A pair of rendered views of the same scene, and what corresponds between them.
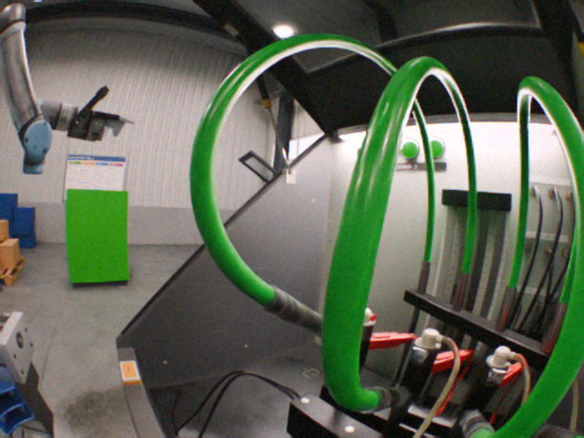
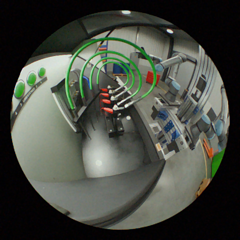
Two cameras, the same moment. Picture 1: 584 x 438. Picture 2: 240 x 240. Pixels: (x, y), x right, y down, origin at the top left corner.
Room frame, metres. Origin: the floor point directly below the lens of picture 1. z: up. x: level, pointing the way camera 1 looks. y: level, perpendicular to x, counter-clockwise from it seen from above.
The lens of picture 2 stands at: (0.46, 0.03, 1.34)
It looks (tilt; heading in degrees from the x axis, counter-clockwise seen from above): 51 degrees down; 200
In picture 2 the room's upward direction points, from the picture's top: 7 degrees clockwise
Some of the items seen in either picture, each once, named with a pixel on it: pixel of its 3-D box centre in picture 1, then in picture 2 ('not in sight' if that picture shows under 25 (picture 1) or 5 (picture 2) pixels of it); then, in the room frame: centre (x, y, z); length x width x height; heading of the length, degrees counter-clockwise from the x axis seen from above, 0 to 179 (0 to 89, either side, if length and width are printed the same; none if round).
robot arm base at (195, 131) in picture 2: not in sight; (196, 129); (0.01, 0.64, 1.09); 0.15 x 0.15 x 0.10
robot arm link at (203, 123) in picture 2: not in sight; (204, 122); (0.02, 0.65, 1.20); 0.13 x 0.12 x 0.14; 65
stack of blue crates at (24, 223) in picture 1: (15, 220); not in sight; (2.46, 6.30, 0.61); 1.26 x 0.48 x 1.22; 129
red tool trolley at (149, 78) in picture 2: not in sight; (152, 78); (-4.21, 0.12, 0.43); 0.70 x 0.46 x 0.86; 64
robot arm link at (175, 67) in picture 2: not in sight; (175, 70); (-0.50, 0.29, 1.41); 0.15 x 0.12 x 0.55; 14
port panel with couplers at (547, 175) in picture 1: (547, 247); (72, 83); (0.22, -0.44, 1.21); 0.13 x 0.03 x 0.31; 41
